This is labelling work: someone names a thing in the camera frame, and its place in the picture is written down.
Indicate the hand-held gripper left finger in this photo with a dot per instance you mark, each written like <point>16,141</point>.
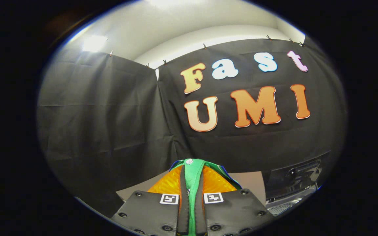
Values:
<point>183,209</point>

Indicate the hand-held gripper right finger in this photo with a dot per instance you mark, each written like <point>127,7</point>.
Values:
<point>200,209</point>

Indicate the green polo shirt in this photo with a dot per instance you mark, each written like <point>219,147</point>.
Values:
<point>194,177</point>

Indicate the grey washing machine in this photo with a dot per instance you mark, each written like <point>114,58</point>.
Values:
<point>287,206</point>

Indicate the small ceiling light panel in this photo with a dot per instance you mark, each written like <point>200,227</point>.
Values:
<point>94,43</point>

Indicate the wide ceiling light panel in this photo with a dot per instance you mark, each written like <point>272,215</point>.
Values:
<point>179,2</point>

